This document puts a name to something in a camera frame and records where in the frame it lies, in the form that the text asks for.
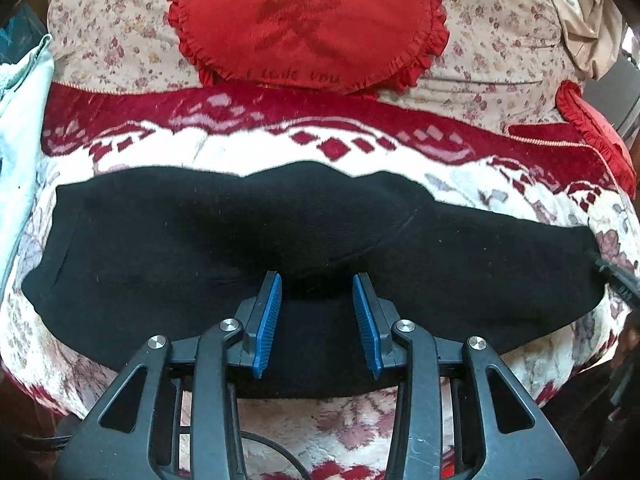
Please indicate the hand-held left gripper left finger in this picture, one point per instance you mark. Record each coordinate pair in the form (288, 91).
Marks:
(266, 332)

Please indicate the red and white patterned blanket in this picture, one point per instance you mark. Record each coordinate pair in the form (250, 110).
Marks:
(310, 140)

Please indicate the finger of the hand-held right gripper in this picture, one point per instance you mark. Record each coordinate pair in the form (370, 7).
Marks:
(617, 280)

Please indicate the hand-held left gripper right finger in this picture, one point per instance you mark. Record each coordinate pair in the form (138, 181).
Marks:
(369, 332)

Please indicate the round red ruffled cushion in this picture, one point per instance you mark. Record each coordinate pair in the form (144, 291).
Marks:
(305, 25)

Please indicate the beige garment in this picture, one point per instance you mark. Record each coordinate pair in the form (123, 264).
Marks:
(587, 10)

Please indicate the black pants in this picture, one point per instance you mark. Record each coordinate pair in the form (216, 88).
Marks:
(210, 240)

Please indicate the light blue cloth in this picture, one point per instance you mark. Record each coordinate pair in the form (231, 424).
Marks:
(20, 125)

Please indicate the floral beige quilt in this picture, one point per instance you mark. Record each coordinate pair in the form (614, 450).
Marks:
(125, 25)

